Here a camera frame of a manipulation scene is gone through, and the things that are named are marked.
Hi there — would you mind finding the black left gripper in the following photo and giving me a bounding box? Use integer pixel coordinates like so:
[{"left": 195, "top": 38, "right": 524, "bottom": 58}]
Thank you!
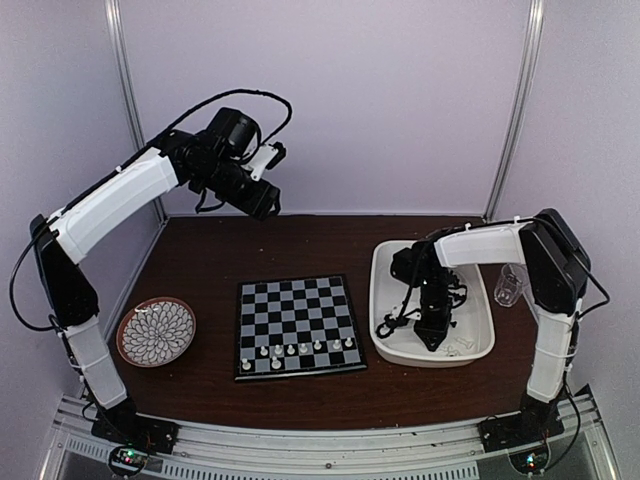
[{"left": 195, "top": 155, "right": 281, "bottom": 221}]

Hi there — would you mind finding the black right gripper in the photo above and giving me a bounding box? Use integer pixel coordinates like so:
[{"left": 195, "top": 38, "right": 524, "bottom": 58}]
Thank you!
[{"left": 415, "top": 268, "right": 453, "bottom": 351}]

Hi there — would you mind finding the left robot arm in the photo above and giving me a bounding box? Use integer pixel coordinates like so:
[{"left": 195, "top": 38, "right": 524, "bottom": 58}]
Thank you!
[{"left": 31, "top": 108, "right": 286, "bottom": 444}]

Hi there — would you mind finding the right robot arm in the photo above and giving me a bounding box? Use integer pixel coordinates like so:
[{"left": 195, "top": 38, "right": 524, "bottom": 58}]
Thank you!
[{"left": 376, "top": 208, "right": 591, "bottom": 442}]

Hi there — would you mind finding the cluster of white chess pieces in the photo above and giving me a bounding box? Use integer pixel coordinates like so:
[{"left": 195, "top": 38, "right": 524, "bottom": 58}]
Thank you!
[{"left": 438, "top": 336, "right": 476, "bottom": 357}]

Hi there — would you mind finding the right circuit board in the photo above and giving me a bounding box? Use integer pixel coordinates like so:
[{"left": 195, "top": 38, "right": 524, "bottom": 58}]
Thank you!
[{"left": 509, "top": 447, "right": 551, "bottom": 475}]

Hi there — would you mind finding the circuit board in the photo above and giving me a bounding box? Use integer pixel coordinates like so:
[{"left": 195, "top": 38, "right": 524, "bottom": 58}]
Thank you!
[
  {"left": 509, "top": 447, "right": 551, "bottom": 475},
  {"left": 107, "top": 446, "right": 149, "bottom": 476}
]

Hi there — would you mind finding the left circuit board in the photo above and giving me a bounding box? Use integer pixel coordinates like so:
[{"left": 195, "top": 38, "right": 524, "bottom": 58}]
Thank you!
[{"left": 107, "top": 446, "right": 149, "bottom": 476}]

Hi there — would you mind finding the white plastic tub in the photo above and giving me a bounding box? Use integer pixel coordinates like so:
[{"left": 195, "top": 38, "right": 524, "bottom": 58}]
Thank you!
[{"left": 369, "top": 240, "right": 495, "bottom": 368}]

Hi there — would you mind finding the clear plastic cup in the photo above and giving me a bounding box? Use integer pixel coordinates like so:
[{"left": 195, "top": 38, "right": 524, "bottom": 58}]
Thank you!
[{"left": 493, "top": 264, "right": 529, "bottom": 308}]

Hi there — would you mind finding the black white chessboard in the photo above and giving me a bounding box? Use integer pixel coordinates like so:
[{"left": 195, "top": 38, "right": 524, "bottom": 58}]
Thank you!
[{"left": 234, "top": 274, "right": 367, "bottom": 382}]

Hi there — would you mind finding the patterned ceramic plate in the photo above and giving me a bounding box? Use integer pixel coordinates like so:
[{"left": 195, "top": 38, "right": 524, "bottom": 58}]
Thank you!
[{"left": 116, "top": 296, "right": 196, "bottom": 368}]

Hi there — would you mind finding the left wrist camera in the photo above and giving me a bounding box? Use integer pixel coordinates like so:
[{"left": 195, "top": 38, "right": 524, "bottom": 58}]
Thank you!
[{"left": 244, "top": 142, "right": 286, "bottom": 182}]

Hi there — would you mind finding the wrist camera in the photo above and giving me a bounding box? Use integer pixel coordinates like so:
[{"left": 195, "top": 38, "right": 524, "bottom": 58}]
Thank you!
[
  {"left": 244, "top": 142, "right": 286, "bottom": 182},
  {"left": 385, "top": 305, "right": 421, "bottom": 325}
]

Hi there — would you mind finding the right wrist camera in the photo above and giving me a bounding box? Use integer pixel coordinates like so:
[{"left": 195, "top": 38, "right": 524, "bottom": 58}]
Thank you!
[{"left": 385, "top": 305, "right": 421, "bottom": 325}]

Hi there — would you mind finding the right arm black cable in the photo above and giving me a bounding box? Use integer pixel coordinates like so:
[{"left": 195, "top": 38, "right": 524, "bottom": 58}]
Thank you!
[{"left": 374, "top": 299, "right": 416, "bottom": 339}]

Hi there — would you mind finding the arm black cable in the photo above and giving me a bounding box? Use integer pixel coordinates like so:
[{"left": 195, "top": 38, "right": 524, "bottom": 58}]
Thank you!
[
  {"left": 374, "top": 299, "right": 416, "bottom": 339},
  {"left": 8, "top": 88, "right": 294, "bottom": 331}
]

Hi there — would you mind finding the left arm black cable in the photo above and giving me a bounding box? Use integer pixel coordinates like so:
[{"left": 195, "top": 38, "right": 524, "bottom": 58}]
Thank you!
[{"left": 8, "top": 88, "right": 294, "bottom": 331}]

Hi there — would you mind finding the aluminium front rail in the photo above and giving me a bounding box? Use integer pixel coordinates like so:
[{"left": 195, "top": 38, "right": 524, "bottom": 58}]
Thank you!
[{"left": 35, "top": 392, "right": 622, "bottom": 479}]

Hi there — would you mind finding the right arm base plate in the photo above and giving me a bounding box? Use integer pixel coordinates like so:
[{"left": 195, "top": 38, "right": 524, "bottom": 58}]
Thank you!
[{"left": 478, "top": 414, "right": 565, "bottom": 453}]

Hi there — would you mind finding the left aluminium frame post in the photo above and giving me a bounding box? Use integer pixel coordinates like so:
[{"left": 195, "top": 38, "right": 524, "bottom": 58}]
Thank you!
[{"left": 103, "top": 0, "right": 169, "bottom": 224}]

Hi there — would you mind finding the aluminium frame post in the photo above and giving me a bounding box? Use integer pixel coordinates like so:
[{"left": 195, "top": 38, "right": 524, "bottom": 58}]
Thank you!
[
  {"left": 483, "top": 0, "right": 545, "bottom": 221},
  {"left": 103, "top": 0, "right": 169, "bottom": 224}
]

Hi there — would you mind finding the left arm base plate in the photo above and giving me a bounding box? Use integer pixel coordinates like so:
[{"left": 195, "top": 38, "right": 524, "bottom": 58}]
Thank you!
[{"left": 91, "top": 408, "right": 179, "bottom": 454}]

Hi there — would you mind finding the right aluminium frame post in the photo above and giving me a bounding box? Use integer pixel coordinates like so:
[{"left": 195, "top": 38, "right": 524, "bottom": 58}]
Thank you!
[{"left": 483, "top": 0, "right": 545, "bottom": 221}]

